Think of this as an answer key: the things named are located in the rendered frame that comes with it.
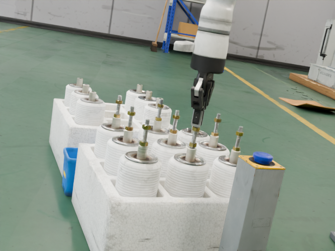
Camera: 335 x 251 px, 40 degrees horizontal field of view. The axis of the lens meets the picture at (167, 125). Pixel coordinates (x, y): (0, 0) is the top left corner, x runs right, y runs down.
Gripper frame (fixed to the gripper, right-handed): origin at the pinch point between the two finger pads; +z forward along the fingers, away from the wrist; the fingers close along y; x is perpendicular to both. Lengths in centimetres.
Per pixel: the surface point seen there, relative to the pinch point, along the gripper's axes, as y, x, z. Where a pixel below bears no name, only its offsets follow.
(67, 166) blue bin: 14.7, 38.7, 26.1
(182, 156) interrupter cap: 0.8, 2.2, 10.0
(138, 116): 55, 34, 16
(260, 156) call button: -10.6, -16.3, 2.4
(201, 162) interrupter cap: -0.1, -2.8, 10.0
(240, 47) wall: 657, 95, 14
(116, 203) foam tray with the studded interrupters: -17.6, 9.7, 17.6
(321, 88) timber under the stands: 425, -36, 30
